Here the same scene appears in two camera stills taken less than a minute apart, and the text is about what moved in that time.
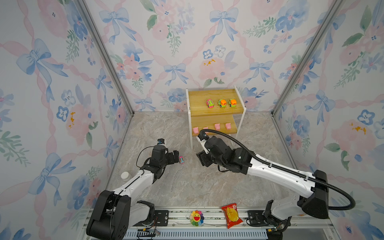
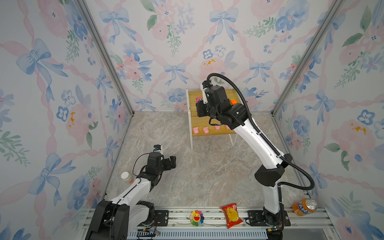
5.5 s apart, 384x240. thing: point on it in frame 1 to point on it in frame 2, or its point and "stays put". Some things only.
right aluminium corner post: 334,8 stays put
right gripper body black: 225,163 to 214,114
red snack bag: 232,215 stays put
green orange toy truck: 232,102 stays put
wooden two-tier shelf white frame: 217,109 stays put
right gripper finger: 205,159 to 202,109
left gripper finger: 176,156 to 168,164
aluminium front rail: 179,228 stays put
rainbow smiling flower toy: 197,218 stays put
